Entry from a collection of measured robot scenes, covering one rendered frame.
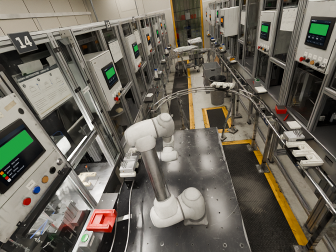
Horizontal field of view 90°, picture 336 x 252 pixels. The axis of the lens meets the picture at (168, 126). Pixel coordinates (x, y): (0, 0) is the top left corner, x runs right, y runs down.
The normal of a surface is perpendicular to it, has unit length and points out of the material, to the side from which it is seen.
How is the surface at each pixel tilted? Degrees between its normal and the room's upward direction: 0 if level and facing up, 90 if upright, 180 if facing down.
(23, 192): 90
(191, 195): 6
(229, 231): 0
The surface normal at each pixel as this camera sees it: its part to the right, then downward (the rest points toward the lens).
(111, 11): -0.08, 0.57
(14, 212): 0.98, -0.10
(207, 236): -0.18, -0.82
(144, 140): 0.22, 0.24
